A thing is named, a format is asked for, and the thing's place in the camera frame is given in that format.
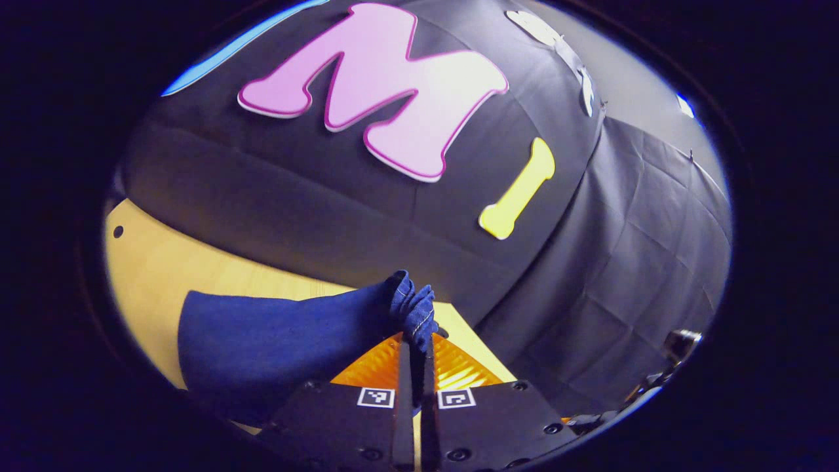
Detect blue denim jeans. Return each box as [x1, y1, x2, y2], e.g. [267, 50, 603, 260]
[177, 270, 439, 427]

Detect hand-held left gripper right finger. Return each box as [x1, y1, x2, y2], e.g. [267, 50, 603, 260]
[423, 333, 577, 471]

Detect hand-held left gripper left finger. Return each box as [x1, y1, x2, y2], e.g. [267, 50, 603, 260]
[262, 333, 416, 470]

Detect black backdrop cloth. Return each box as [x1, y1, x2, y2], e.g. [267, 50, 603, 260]
[121, 0, 733, 418]

